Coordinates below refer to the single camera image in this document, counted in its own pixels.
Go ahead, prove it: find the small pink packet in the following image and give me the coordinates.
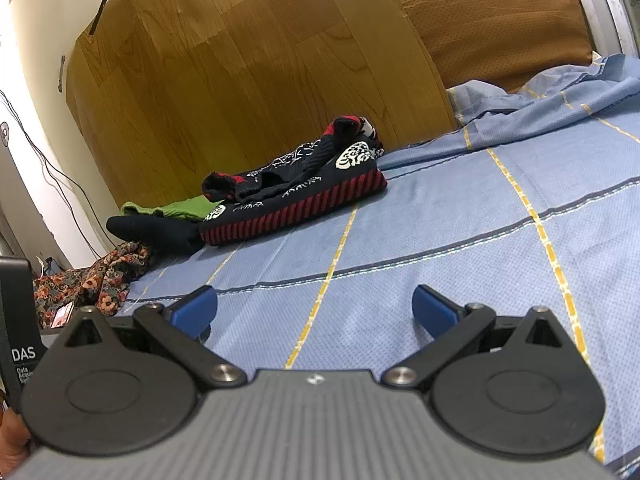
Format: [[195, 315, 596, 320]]
[[50, 302, 76, 329]]

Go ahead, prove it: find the green cloth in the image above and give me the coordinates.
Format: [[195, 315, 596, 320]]
[[121, 196, 226, 224]]

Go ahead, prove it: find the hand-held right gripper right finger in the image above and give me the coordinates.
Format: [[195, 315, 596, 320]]
[[382, 282, 583, 390]]

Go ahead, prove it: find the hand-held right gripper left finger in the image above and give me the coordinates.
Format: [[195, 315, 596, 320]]
[[50, 285, 246, 389]]

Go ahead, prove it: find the wood-grain board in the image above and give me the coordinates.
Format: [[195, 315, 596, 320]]
[[65, 0, 459, 209]]

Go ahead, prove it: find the floral cloth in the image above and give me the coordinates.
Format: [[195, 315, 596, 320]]
[[32, 241, 154, 329]]

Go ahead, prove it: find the person's left hand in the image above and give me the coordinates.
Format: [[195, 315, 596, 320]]
[[0, 404, 32, 462]]

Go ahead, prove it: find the blue checked bedsheet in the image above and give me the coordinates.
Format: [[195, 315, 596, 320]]
[[115, 52, 640, 467]]

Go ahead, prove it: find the black tape strip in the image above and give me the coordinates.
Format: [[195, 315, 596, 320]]
[[89, 0, 111, 37]]

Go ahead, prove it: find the brown cushion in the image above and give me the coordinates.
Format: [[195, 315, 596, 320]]
[[395, 0, 602, 96]]

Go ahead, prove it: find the black wall cable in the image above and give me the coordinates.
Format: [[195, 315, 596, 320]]
[[0, 89, 117, 267]]

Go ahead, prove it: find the dark cloth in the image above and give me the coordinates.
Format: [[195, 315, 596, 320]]
[[106, 215, 206, 257]]

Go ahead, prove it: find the dark patterned knit sweater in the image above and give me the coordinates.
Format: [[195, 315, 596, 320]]
[[200, 116, 389, 247]]

